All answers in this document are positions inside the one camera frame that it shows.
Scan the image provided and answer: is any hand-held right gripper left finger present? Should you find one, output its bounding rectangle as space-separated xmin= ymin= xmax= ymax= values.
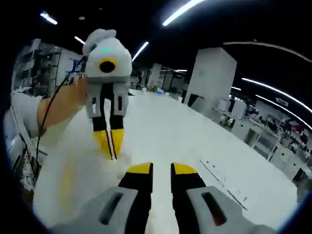
xmin=81 ymin=161 xmax=154 ymax=234

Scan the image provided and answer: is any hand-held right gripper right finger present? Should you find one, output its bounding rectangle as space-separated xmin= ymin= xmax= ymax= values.
xmin=170 ymin=161 xmax=247 ymax=234

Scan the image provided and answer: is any clear plastic storage box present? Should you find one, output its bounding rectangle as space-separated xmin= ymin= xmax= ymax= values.
xmin=52 ymin=145 xmax=156 ymax=230

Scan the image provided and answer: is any metal storage rack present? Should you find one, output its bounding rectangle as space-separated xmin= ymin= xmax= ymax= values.
xmin=12 ymin=39 xmax=61 ymax=96

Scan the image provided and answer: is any white box cabinet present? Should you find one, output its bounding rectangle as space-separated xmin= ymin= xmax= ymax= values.
xmin=218 ymin=99 xmax=247 ymax=120

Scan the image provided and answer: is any narrow white pillar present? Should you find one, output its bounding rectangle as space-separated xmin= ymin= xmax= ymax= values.
xmin=148 ymin=63 xmax=163 ymax=87

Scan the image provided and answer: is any long ceiling light strip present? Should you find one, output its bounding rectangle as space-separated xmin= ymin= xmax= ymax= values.
xmin=162 ymin=0 xmax=207 ymax=27

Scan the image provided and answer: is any black white printed cloth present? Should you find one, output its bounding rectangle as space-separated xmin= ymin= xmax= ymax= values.
xmin=20 ymin=135 xmax=41 ymax=191

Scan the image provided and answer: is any row of white office cabinets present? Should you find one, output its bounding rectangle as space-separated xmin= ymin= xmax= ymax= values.
xmin=212 ymin=107 xmax=312 ymax=171

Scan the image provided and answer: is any black office chair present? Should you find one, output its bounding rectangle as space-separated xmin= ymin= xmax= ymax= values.
xmin=292 ymin=168 xmax=312 ymax=203

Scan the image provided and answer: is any large white square pillar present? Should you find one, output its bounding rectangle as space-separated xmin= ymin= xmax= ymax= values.
xmin=184 ymin=47 xmax=237 ymax=120

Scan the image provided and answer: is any blue cable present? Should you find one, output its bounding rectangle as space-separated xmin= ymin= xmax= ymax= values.
xmin=69 ymin=56 xmax=85 ymax=74

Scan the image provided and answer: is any dim curved ceiling rail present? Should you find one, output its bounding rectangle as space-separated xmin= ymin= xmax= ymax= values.
xmin=223 ymin=41 xmax=312 ymax=63

